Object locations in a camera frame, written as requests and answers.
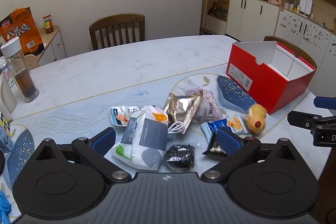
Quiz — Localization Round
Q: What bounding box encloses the dark wooden slatted chair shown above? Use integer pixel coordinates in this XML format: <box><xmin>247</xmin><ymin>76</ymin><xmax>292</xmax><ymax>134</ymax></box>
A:
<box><xmin>89</xmin><ymin>13</ymin><xmax>146</xmax><ymax>51</ymax></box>

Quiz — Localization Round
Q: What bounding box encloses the gold foil snack packet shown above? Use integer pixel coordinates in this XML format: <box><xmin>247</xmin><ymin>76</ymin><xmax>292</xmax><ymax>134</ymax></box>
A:
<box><xmin>163</xmin><ymin>90</ymin><xmax>204</xmax><ymax>135</ymax></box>

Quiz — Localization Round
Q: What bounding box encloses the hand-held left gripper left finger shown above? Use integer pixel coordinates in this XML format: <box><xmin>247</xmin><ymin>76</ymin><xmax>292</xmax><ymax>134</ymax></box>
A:
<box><xmin>35</xmin><ymin>127</ymin><xmax>132</xmax><ymax>184</ymax></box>

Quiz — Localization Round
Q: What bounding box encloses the wooden cabinet with white doors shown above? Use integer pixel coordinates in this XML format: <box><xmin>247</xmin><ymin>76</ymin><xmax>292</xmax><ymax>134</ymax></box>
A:
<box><xmin>201</xmin><ymin>0</ymin><xmax>336</xmax><ymax>62</ymax></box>

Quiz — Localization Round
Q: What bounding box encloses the light wooden chair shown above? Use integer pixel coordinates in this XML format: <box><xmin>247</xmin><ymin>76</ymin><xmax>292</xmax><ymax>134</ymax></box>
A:
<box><xmin>24</xmin><ymin>54</ymin><xmax>40</xmax><ymax>70</ymax></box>

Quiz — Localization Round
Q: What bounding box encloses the colourful cube puzzle box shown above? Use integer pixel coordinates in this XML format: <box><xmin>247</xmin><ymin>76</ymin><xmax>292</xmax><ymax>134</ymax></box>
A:
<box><xmin>0</xmin><ymin>111</ymin><xmax>14</xmax><ymax>153</ymax></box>

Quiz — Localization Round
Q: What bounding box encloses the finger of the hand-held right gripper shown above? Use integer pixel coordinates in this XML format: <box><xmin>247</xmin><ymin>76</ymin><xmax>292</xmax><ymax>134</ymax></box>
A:
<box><xmin>287</xmin><ymin>110</ymin><xmax>336</xmax><ymax>147</ymax></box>
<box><xmin>314</xmin><ymin>97</ymin><xmax>336</xmax><ymax>109</ymax></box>

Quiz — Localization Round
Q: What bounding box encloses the yellow toy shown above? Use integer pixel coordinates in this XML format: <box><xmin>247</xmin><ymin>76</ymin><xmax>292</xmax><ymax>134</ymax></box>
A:
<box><xmin>245</xmin><ymin>104</ymin><xmax>268</xmax><ymax>134</ymax></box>

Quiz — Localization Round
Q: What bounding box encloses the clear patterned jar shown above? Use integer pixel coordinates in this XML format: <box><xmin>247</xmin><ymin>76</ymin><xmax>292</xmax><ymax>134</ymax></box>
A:
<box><xmin>0</xmin><ymin>56</ymin><xmax>15</xmax><ymax>88</ymax></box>

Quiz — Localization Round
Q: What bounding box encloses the blue glove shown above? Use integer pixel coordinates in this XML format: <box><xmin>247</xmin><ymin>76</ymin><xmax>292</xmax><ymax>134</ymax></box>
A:
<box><xmin>0</xmin><ymin>191</ymin><xmax>11</xmax><ymax>224</ymax></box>

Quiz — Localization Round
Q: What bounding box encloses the blue biscuit packet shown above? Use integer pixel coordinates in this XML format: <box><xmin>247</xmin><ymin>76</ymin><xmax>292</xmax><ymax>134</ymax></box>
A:
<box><xmin>201</xmin><ymin>114</ymin><xmax>249</xmax><ymax>143</ymax></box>

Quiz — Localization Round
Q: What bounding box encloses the brown wooden chair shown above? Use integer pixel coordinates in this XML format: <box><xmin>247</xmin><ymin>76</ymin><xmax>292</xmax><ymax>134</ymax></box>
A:
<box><xmin>263</xmin><ymin>35</ymin><xmax>318</xmax><ymax>69</ymax></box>

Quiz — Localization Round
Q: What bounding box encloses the white low cabinet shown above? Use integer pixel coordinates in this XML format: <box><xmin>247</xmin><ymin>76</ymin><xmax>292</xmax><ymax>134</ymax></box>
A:
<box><xmin>37</xmin><ymin>25</ymin><xmax>67</xmax><ymax>67</ymax></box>

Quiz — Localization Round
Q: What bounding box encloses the white rectangular box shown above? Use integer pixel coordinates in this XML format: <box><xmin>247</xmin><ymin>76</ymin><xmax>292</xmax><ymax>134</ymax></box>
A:
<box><xmin>299</xmin><ymin>0</ymin><xmax>313</xmax><ymax>15</ymax></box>

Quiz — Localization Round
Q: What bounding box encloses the red cardboard shoe box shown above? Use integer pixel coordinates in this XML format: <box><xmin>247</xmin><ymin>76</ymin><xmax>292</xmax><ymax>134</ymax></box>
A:
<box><xmin>226</xmin><ymin>41</ymin><xmax>317</xmax><ymax>115</ymax></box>

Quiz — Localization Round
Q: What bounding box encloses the purple white snack packet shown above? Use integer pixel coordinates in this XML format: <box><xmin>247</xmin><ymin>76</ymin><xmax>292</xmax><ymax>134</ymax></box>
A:
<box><xmin>184</xmin><ymin>88</ymin><xmax>227</xmax><ymax>123</ymax></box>

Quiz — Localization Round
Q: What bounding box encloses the glass bottle with white lid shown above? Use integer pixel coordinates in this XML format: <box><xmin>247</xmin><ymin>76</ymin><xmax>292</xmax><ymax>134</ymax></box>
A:
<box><xmin>0</xmin><ymin>36</ymin><xmax>40</xmax><ymax>103</ymax></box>

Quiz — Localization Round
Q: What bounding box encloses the brown figurine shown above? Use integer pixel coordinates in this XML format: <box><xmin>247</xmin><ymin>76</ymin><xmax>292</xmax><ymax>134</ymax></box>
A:
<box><xmin>208</xmin><ymin>0</ymin><xmax>219</xmax><ymax>16</ymax></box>

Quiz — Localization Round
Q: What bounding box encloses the white snack pouch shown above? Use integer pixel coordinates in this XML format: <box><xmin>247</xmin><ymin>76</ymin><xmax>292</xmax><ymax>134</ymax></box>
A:
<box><xmin>109</xmin><ymin>106</ymin><xmax>147</xmax><ymax>127</ymax></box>

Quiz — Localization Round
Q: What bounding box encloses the white jug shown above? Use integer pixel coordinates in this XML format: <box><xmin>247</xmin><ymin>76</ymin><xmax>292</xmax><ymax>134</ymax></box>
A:
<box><xmin>0</xmin><ymin>74</ymin><xmax>17</xmax><ymax>121</ymax></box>

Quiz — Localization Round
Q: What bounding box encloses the white USB cable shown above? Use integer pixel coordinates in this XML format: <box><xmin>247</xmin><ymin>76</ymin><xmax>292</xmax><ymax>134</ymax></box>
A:
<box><xmin>167</xmin><ymin>120</ymin><xmax>184</xmax><ymax>135</ymax></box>

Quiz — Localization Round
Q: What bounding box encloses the sauce jar with red lid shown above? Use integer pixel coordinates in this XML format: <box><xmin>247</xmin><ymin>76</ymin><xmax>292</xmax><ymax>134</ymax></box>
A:
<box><xmin>43</xmin><ymin>15</ymin><xmax>55</xmax><ymax>34</ymax></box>

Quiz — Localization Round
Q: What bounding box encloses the orange snack bag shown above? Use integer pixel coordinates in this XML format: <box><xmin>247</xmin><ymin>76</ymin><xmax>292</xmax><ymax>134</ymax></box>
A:
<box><xmin>0</xmin><ymin>7</ymin><xmax>44</xmax><ymax>55</ymax></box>

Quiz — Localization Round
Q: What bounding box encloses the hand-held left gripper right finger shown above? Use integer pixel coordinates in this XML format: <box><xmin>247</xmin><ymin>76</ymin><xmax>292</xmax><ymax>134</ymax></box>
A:
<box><xmin>200</xmin><ymin>127</ymin><xmax>297</xmax><ymax>184</ymax></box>

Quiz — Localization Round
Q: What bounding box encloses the black triangular snack packet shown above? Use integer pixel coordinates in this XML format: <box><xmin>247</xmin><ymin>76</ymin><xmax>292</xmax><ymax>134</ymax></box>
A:
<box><xmin>202</xmin><ymin>132</ymin><xmax>228</xmax><ymax>160</ymax></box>

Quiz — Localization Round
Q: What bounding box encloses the white grey tissue pack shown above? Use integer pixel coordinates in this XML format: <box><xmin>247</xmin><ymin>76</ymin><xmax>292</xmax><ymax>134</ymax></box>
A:
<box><xmin>113</xmin><ymin>105</ymin><xmax>169</xmax><ymax>170</ymax></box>

